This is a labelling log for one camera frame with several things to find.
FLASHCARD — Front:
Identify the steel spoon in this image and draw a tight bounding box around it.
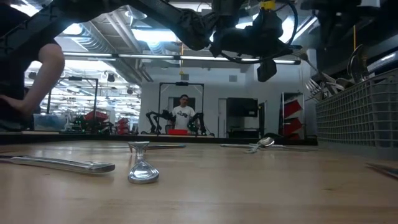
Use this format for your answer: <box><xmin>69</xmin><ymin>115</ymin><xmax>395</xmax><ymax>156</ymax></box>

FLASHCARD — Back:
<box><xmin>244</xmin><ymin>136</ymin><xmax>275</xmax><ymax>154</ymax></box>
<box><xmin>346</xmin><ymin>43</ymin><xmax>371</xmax><ymax>84</ymax></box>

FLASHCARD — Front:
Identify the clear storage bin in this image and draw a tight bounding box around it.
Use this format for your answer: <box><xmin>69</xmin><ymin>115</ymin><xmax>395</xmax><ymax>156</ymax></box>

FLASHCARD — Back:
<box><xmin>33</xmin><ymin>113</ymin><xmax>67</xmax><ymax>131</ymax></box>

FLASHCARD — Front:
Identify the red shelf rack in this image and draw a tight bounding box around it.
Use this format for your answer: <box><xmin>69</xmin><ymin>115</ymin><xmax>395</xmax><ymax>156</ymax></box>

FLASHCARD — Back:
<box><xmin>280</xmin><ymin>91</ymin><xmax>306</xmax><ymax>141</ymax></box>

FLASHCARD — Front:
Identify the silver knife handle left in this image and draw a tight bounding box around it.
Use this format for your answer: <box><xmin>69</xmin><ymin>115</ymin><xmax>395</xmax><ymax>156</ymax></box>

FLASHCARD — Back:
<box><xmin>0</xmin><ymin>154</ymin><xmax>116</xmax><ymax>175</ymax></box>

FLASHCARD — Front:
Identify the person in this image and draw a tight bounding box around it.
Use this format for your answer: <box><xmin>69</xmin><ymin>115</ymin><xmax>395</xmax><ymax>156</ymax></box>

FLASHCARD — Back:
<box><xmin>172</xmin><ymin>94</ymin><xmax>197</xmax><ymax>131</ymax></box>
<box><xmin>0</xmin><ymin>42</ymin><xmax>66</xmax><ymax>133</ymax></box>

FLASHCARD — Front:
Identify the grey mesh cutlery caddy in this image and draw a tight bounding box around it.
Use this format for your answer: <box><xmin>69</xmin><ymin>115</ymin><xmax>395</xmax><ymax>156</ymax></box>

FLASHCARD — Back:
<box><xmin>315</xmin><ymin>67</ymin><xmax>398</xmax><ymax>160</ymax></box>

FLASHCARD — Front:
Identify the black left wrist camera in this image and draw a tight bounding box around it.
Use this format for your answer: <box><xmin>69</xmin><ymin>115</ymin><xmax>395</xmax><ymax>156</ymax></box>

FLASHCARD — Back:
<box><xmin>256</xmin><ymin>58</ymin><xmax>278</xmax><ymax>83</ymax></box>

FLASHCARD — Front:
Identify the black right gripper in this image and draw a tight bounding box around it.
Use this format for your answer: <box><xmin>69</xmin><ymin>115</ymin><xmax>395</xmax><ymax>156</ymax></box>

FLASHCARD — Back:
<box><xmin>316</xmin><ymin>9</ymin><xmax>338</xmax><ymax>73</ymax></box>

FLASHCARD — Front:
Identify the steel table knife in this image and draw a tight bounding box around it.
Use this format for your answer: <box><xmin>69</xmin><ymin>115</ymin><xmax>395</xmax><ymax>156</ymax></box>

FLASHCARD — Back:
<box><xmin>102</xmin><ymin>144</ymin><xmax>187</xmax><ymax>152</ymax></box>
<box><xmin>366</xmin><ymin>162</ymin><xmax>398</xmax><ymax>180</ymax></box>
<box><xmin>220</xmin><ymin>142</ymin><xmax>318</xmax><ymax>152</ymax></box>

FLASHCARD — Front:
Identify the black monitor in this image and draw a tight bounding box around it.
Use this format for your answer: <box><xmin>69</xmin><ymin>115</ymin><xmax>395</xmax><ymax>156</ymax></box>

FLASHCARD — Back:
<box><xmin>226</xmin><ymin>96</ymin><xmax>259</xmax><ymax>118</ymax></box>

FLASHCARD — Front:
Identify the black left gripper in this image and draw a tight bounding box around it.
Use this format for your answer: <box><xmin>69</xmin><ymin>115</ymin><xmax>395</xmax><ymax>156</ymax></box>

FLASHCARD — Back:
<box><xmin>211</xmin><ymin>11</ymin><xmax>307</xmax><ymax>60</ymax></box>

